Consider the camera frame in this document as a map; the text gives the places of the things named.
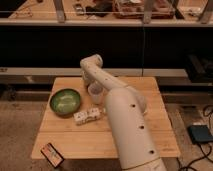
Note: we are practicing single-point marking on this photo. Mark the wooden table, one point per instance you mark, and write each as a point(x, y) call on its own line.
point(94, 140)

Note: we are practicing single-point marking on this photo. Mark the white ceramic cup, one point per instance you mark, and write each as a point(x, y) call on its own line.
point(96, 93)

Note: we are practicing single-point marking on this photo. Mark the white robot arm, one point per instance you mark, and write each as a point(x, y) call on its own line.
point(125, 107)

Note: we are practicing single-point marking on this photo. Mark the green ceramic bowl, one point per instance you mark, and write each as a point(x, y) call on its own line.
point(65, 102)

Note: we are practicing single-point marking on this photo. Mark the wooden shelf with clutter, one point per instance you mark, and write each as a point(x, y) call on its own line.
point(107, 13)

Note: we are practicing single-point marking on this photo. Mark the red and black box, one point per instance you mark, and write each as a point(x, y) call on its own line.
point(52, 155)

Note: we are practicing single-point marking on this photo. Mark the black foot pedal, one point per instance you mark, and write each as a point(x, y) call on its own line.
point(200, 134)

